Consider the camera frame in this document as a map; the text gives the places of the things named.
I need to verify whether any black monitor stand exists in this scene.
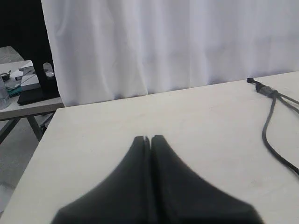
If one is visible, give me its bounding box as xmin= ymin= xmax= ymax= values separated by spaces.
xmin=17 ymin=61 xmax=60 ymax=105

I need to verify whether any grey side table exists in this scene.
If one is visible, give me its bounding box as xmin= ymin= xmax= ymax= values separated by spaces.
xmin=0 ymin=46 xmax=64 ymax=143

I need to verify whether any white curtain backdrop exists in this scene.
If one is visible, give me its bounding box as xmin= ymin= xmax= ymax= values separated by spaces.
xmin=42 ymin=0 xmax=299 ymax=106

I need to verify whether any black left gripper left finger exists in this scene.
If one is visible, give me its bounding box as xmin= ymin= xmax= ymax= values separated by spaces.
xmin=52 ymin=136 xmax=150 ymax=224

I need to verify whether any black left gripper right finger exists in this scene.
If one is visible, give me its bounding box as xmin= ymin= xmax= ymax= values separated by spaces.
xmin=151 ymin=135 xmax=263 ymax=224

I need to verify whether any white cardboard box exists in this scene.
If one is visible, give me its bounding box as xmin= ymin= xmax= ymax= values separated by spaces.
xmin=11 ymin=61 xmax=41 ymax=91

